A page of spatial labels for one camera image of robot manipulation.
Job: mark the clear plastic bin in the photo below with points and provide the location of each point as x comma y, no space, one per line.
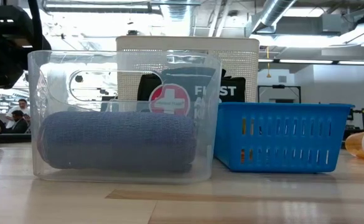
122,177

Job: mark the silver ventilation duct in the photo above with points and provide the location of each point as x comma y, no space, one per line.
273,14

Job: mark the black equipment stand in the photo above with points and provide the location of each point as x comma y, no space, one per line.
357,121

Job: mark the white woven plastic basket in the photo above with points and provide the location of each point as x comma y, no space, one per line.
237,53

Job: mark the ceiling strip light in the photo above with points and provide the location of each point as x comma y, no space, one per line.
306,61

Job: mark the black first aid kit bag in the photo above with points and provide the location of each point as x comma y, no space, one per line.
231,90

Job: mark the blue slotted plastic basket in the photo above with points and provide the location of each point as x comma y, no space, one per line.
281,140

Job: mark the orange pill bottle white cap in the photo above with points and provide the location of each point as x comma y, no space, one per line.
362,144

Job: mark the blue bandage roll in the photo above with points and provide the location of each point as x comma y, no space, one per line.
116,140

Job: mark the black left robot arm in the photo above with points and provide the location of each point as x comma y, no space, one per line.
4,46

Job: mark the person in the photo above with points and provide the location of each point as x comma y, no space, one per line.
22,105
18,123

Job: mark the black metal frame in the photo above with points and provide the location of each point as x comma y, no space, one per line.
279,87

